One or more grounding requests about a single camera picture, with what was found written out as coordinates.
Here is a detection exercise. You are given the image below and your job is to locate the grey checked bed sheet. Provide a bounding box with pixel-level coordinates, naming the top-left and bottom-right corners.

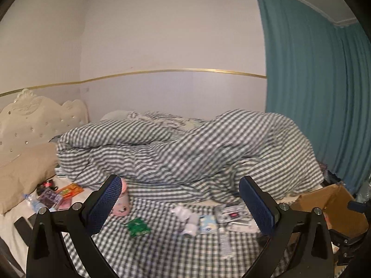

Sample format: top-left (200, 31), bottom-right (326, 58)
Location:
top-left (62, 180), bottom-right (299, 278)

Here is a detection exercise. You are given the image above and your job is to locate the teal curtain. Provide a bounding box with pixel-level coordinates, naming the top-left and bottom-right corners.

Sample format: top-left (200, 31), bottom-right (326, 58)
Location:
top-left (253, 0), bottom-right (371, 194)

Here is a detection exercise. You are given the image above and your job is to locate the clear plastic packet red label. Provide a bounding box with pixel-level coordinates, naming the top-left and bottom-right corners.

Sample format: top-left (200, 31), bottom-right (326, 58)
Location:
top-left (213, 203), bottom-right (250, 223)

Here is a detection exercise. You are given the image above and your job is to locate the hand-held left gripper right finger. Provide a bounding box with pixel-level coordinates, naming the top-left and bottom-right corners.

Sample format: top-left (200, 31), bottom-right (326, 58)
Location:
top-left (239, 175), bottom-right (337, 278)

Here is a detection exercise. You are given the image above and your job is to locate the white cream tube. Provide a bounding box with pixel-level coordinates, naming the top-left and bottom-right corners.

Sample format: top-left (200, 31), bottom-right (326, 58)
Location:
top-left (218, 227), bottom-right (234, 259)

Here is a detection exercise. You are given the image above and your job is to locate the cream tufted headboard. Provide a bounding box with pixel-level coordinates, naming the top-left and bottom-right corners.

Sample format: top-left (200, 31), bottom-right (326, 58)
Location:
top-left (0, 88), bottom-right (89, 163)

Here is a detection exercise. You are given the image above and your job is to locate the dark patterned cloth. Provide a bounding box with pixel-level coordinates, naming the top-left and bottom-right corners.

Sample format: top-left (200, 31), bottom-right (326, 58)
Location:
top-left (319, 162), bottom-right (345, 186)

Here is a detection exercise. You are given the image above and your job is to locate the blue flowered tissue pack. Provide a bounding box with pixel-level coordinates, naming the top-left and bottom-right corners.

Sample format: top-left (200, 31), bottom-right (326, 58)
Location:
top-left (198, 215), bottom-right (218, 234)

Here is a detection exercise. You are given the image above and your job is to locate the green packet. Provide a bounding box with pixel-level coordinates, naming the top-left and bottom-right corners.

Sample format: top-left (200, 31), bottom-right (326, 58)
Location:
top-left (125, 218), bottom-right (151, 238)

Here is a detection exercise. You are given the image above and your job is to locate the orange snack box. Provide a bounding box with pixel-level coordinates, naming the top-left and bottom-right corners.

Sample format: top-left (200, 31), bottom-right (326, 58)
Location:
top-left (56, 183), bottom-right (84, 199)

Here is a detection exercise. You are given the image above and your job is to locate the plastic water bottle blue cap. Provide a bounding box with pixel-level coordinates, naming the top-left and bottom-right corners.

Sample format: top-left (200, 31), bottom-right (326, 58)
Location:
top-left (22, 193), bottom-right (49, 213)

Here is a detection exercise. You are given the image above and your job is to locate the white bed mattress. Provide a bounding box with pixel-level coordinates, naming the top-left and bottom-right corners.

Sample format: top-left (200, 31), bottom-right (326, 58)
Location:
top-left (0, 177), bottom-right (96, 267)

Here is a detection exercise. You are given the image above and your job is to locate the grey checked duvet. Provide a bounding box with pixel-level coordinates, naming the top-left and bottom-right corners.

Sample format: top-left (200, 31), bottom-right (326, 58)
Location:
top-left (55, 109), bottom-right (325, 205)

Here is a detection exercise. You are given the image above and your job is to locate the white pillow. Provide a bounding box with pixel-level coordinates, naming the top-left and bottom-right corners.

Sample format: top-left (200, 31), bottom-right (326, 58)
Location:
top-left (100, 110), bottom-right (137, 122)

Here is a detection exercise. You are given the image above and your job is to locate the dark phone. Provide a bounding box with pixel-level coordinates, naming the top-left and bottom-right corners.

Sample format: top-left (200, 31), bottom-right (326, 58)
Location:
top-left (14, 216), bottom-right (38, 246)

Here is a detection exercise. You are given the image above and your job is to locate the cardboard box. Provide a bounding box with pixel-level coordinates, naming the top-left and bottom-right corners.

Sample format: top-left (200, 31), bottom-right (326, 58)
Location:
top-left (288, 183), bottom-right (370, 250)

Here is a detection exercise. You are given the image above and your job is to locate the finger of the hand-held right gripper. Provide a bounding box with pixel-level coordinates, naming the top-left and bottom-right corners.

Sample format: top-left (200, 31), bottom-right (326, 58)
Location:
top-left (347, 199), bottom-right (371, 214)
top-left (330, 226), bottom-right (368, 267)

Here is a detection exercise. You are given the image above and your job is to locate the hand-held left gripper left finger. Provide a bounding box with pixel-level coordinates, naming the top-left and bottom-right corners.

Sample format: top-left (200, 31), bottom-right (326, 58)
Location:
top-left (26, 174), bottom-right (124, 278)

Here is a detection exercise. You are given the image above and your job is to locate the purple box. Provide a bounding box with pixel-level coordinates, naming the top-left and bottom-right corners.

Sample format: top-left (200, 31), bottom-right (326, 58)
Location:
top-left (37, 188), bottom-right (63, 208)

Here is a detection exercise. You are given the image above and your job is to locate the pink baby bottle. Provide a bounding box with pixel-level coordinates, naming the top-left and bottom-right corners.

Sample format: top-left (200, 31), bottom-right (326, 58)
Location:
top-left (112, 178), bottom-right (131, 217)

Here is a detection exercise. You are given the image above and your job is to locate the beige pillow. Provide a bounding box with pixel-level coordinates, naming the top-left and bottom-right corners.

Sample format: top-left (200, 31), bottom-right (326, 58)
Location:
top-left (0, 142), bottom-right (60, 215)

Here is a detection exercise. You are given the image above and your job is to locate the white toy-shaped bottle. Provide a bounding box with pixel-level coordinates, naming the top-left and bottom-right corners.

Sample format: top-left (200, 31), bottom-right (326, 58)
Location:
top-left (170, 204), bottom-right (200, 238)

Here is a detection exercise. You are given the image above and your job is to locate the pink card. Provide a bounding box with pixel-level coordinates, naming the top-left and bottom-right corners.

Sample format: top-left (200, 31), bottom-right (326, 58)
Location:
top-left (54, 198), bottom-right (73, 211)

